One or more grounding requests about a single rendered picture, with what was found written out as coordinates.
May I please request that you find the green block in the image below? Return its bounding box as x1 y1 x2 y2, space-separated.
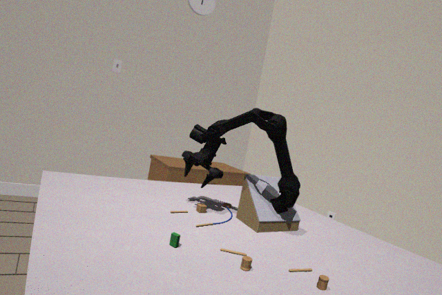
169 232 180 248

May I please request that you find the short wooden cylinder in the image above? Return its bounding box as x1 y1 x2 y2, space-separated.
316 275 329 290

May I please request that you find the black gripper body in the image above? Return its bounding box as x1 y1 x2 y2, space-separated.
181 146 223 178

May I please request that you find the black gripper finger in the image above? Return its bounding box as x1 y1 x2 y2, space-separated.
183 158 193 176
201 174 214 188

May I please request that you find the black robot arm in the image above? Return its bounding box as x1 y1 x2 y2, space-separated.
189 108 300 213

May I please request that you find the small wooden cylinder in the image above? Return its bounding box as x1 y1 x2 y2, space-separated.
240 256 253 272

